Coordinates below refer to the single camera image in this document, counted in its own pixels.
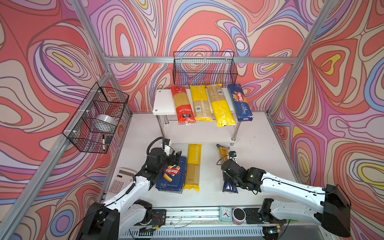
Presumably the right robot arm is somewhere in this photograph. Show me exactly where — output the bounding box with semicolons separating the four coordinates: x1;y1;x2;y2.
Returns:
221;160;351;238

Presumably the red noodle bag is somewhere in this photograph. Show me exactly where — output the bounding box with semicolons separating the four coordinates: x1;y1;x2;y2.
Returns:
170;86;196;125

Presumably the teal alarm clock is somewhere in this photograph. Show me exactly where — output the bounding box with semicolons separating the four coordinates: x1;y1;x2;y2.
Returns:
219;206;233;222

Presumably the blue Barilla spaghetti box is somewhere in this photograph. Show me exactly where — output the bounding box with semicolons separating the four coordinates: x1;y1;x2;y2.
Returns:
228;84;254;122

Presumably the black wire basket back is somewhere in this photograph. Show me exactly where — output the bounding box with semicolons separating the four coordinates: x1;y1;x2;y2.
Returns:
173;50;238;87

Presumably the blue Barilla rigatoni box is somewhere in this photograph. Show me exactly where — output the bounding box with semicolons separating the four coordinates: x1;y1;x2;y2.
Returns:
155;156;187;194

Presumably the dark blue spaghetti bag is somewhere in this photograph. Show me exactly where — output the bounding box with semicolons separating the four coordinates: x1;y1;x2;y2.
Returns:
217;144;238;194

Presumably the black wire basket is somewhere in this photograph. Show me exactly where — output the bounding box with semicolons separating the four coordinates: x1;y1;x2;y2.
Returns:
63;83;129;154
173;50;238;87

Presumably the black marker pen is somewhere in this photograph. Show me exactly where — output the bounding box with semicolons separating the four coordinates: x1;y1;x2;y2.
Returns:
102;135;106;152

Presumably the yellow Pastatime spaghetti bag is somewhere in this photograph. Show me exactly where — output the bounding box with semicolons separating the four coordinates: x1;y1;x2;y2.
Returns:
184;144;202;192

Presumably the white two-tier shelf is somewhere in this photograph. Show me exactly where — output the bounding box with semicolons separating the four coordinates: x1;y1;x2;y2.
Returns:
153;90;241;145

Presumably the white calculator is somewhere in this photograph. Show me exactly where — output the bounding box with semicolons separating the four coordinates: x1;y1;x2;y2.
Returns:
108;168;136;196

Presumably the pink round speaker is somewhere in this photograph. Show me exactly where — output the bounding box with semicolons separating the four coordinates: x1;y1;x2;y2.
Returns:
232;208;246;225

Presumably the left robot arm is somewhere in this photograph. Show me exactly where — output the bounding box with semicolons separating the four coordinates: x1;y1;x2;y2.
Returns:
75;137;182;240

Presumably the silver tape roll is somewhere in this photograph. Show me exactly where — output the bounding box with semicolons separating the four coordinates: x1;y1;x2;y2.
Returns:
94;114;118;134

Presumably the black wire basket left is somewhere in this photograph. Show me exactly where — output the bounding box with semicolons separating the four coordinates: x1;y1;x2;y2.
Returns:
63;83;129;154

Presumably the clear yellow-top spaghetti bag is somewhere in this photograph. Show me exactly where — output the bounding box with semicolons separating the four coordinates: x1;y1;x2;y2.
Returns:
190;85;213;122

